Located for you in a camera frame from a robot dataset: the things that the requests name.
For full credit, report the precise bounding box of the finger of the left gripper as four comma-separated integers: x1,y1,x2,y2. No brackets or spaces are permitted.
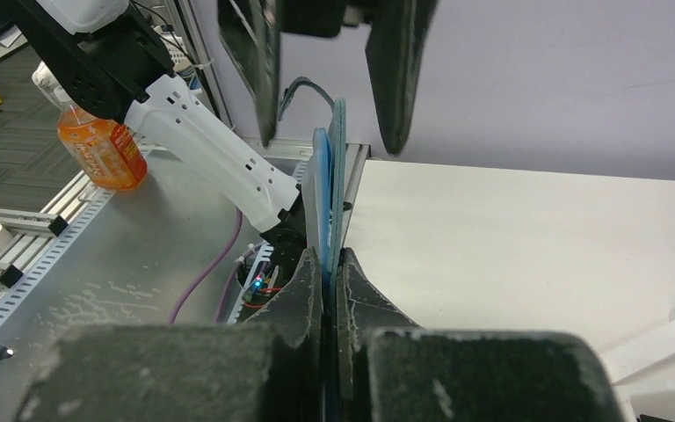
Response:
365,0,439,156
217,0,283,147

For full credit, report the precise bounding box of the blue card holder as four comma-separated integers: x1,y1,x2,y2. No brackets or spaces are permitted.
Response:
277,76,346,421

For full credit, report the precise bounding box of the orange drink bottle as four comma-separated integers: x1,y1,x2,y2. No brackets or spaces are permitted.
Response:
32,62,148,191

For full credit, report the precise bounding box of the white clothes rack stand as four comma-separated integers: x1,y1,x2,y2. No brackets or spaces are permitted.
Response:
599,309,675,421

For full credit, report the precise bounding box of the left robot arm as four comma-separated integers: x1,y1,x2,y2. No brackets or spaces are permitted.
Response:
0,1,438,251

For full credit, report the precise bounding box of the white slotted cable duct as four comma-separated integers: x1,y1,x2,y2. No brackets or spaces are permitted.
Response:
0,145,158,365

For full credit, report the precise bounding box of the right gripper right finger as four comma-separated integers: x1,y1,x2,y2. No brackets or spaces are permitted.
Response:
336,248,622,421

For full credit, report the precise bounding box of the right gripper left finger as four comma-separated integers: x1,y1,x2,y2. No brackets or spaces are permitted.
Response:
16,248,323,421

